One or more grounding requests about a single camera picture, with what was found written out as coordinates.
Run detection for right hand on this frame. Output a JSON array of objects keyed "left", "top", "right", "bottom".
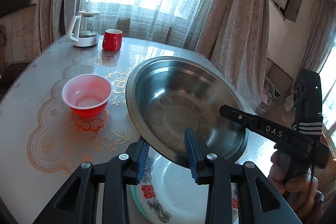
[{"left": 268, "top": 151, "right": 323, "bottom": 218}]

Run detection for white glass electric kettle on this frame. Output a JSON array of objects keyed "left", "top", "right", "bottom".
[{"left": 67, "top": 9, "right": 100, "bottom": 47}]

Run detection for middle beige curtain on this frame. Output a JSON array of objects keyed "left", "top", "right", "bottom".
[{"left": 195, "top": 0, "right": 269, "bottom": 110}]

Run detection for white plate red characters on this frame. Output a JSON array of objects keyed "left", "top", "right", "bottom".
[{"left": 132, "top": 146, "right": 240, "bottom": 224}]

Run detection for right tied beige curtain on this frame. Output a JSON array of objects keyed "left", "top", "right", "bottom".
[{"left": 298, "top": 0, "right": 335, "bottom": 73}]

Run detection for patterned bag on floor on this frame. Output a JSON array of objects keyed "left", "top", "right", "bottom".
[{"left": 255, "top": 76, "right": 281, "bottom": 116}]

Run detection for stainless steel bowl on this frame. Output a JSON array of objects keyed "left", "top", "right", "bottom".
[{"left": 125, "top": 56, "right": 248, "bottom": 168}]

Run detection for red plastic bowl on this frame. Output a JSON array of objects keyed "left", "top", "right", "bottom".
[{"left": 62, "top": 74, "right": 113, "bottom": 118}]

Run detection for turquoise plastic plate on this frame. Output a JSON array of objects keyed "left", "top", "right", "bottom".
[{"left": 130, "top": 185, "right": 147, "bottom": 218}]

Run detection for red mug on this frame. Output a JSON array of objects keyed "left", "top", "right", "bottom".
[{"left": 102, "top": 29, "right": 123, "bottom": 52}]

